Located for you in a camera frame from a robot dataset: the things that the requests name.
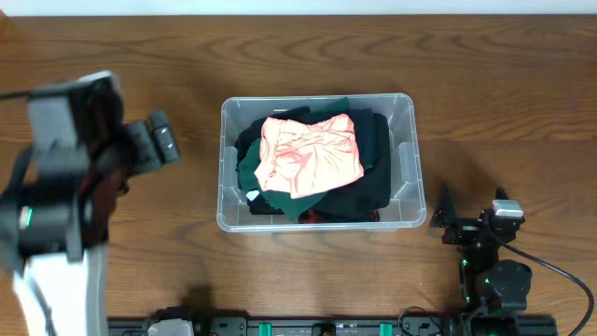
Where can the black garment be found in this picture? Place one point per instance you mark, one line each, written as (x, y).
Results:
(247, 155)

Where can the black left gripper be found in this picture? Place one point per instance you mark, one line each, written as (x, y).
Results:
(141, 146)

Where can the black cloth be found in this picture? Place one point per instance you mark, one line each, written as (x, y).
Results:
(258, 205)

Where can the clear plastic storage bin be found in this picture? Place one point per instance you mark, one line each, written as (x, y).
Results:
(406, 209)

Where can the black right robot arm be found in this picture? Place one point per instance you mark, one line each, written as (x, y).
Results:
(489, 284)

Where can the red navy plaid shirt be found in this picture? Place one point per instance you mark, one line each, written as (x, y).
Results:
(318, 217)

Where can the dark navy garment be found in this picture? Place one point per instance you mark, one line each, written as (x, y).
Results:
(365, 131)

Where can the dark green garment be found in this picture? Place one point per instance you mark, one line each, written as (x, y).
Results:
(352, 200)

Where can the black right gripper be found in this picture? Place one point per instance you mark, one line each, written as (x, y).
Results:
(446, 215)

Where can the black mounting rail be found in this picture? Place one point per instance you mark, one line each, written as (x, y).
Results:
(405, 325)

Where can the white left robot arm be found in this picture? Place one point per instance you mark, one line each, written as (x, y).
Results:
(55, 213)

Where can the pink garment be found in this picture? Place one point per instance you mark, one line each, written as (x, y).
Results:
(307, 159)

